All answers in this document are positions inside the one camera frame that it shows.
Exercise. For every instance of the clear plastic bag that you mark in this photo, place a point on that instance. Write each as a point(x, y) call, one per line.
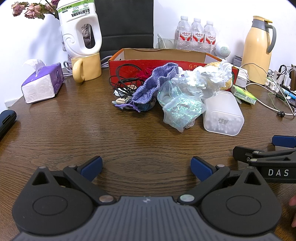
point(180, 108)

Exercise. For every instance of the red cardboard box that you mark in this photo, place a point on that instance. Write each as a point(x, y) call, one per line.
point(139, 63)

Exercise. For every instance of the navy glasses case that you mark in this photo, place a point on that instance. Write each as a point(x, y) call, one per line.
point(7, 119)

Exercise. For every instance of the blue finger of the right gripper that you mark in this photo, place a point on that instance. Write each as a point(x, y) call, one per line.
point(284, 141)
point(244, 154)

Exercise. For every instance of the green small carton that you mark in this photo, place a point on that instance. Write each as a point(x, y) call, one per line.
point(243, 94)

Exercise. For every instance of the water bottle middle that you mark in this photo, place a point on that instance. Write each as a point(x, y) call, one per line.
point(197, 35)

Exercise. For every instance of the water bottle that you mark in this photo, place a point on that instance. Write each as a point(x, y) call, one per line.
point(209, 38)
point(184, 34)
point(197, 35)

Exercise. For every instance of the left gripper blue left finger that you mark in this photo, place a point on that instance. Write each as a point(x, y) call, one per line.
point(92, 168)

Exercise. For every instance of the dried rose bouquet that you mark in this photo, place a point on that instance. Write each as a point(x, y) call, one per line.
point(35, 10)

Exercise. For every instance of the yellow mug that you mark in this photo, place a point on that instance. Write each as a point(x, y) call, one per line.
point(86, 68)

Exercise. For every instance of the power strip with chargers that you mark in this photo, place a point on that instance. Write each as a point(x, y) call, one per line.
point(281, 85)

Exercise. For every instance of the yellow thermos jug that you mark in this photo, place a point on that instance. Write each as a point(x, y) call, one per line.
point(258, 47)

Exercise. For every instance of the purple tissue pack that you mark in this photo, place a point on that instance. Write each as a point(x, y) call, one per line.
point(44, 83)

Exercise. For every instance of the white tissue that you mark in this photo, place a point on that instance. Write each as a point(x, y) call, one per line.
point(205, 82)

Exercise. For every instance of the frosted cotton swab box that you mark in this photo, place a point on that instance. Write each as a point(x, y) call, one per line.
point(223, 114)

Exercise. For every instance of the glass cup with spoon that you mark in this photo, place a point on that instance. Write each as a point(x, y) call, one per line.
point(164, 43)

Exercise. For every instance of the white charger with cable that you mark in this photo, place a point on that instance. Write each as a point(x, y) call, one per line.
point(242, 77)

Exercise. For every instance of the water bottle right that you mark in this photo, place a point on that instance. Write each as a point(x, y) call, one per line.
point(209, 38)

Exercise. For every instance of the purple knit pouch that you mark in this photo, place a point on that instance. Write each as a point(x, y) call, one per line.
point(139, 93)

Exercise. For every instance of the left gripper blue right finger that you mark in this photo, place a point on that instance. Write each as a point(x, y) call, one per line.
point(201, 169)

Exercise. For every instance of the water bottle left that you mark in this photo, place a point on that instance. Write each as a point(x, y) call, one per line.
point(184, 34)

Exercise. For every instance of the white detergent jug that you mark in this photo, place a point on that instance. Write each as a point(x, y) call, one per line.
point(73, 15)

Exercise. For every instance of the black paper bag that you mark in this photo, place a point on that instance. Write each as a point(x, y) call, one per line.
point(125, 24)

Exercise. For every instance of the white robot figurine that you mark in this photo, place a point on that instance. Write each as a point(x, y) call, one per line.
point(222, 51)

